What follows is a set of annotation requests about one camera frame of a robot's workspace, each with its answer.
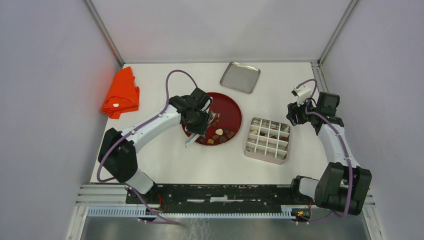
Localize white heart chocolate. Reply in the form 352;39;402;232
215;128;224;136

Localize purple cable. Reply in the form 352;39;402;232
295;78;354;220
96;69;200;184

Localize brown chocolate piece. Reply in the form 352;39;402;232
227;131;236;139

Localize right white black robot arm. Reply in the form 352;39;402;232
286;90;372;216

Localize silver tin lid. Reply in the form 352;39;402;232
219;61;261;94

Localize silver serving tongs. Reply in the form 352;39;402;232
185;112;220;148

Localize red round plate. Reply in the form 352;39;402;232
182;92;243;146

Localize pink tin box with dividers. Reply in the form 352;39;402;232
244;117;291;165

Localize orange folded cloth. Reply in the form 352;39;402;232
100;66;140;119

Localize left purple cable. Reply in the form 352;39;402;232
96;69;200;184

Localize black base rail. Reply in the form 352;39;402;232
125;183;315;214

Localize dark round chocolate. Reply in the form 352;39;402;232
219;136;227;144

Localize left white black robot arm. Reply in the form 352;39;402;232
97;87;213;204

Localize white slotted cable duct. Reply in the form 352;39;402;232
87;206;294;220

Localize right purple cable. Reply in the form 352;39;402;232
295;78;354;220

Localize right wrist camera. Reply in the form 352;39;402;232
291;85;312;107

